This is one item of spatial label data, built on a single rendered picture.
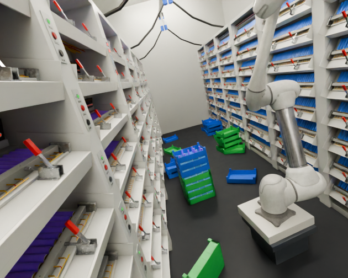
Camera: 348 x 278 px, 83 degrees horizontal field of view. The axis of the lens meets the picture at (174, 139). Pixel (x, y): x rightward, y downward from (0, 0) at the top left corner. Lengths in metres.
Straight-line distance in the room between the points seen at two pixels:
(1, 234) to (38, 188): 0.12
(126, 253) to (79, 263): 0.27
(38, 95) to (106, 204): 0.36
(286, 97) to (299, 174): 0.46
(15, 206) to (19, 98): 0.18
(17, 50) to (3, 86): 0.24
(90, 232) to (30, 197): 0.23
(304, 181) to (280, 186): 0.15
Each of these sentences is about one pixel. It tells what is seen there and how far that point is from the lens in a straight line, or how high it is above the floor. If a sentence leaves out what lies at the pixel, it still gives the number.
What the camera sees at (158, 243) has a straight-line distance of 1.35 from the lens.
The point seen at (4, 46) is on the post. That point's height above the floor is 1.42.
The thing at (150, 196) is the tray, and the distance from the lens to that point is 1.40.
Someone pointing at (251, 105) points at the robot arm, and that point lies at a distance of 1.34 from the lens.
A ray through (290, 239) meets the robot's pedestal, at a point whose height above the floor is 0.20.
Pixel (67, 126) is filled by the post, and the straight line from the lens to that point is 0.60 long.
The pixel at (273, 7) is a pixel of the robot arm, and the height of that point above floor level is 1.42.
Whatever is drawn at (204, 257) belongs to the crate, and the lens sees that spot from 1.40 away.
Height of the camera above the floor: 1.25
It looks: 17 degrees down
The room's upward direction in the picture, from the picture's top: 15 degrees counter-clockwise
